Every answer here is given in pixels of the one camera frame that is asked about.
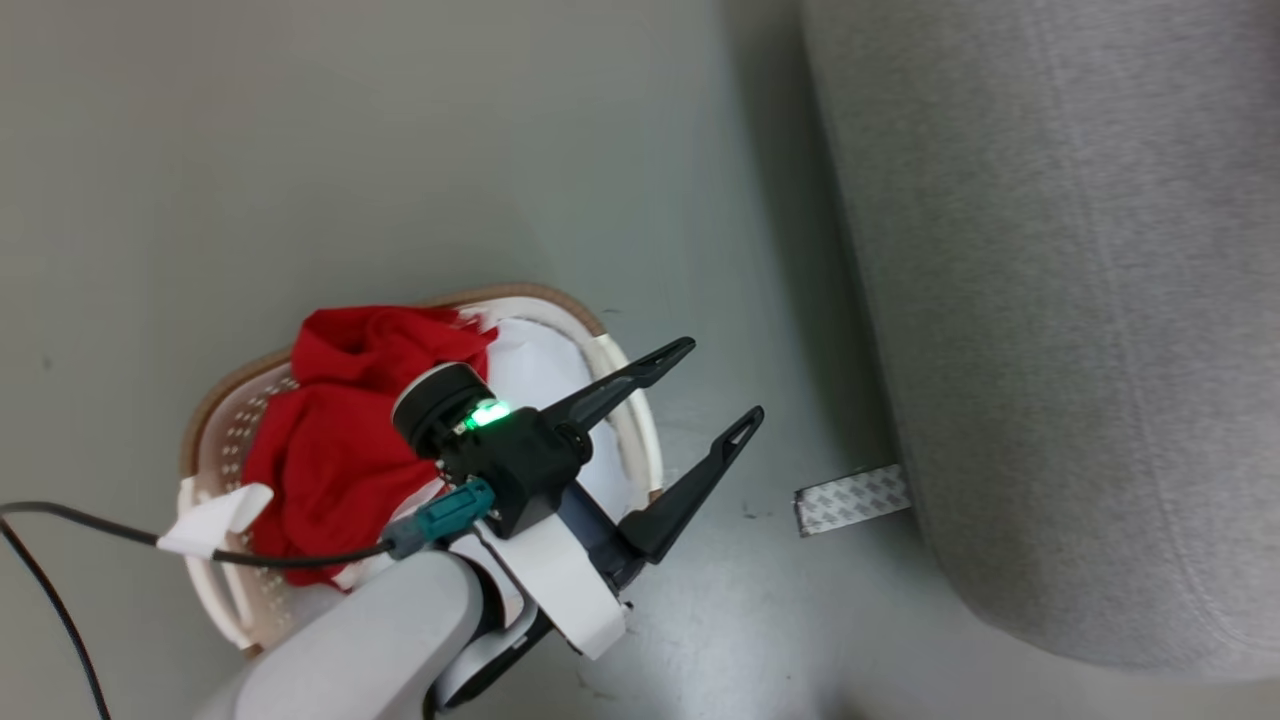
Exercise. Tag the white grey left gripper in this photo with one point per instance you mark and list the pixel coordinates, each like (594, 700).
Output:
(565, 585)

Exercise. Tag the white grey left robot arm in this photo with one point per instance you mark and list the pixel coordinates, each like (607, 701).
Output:
(370, 640)

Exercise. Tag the red garment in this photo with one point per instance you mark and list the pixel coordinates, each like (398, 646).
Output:
(335, 450)

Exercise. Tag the black wrist camera green light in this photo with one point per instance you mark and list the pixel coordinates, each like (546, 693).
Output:
(520, 465)

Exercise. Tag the grey fabric sofa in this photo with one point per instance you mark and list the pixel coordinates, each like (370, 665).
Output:
(1070, 300)

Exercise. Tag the white tape tag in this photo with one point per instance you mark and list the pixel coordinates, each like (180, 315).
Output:
(215, 520)

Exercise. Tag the grey patterned tape strip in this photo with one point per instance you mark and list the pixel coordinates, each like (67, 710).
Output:
(850, 500)

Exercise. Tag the black round wrist flange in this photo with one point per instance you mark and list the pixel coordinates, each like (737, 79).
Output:
(435, 405)

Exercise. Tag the white perforated laundry basket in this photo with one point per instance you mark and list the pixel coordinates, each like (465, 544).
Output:
(225, 440)

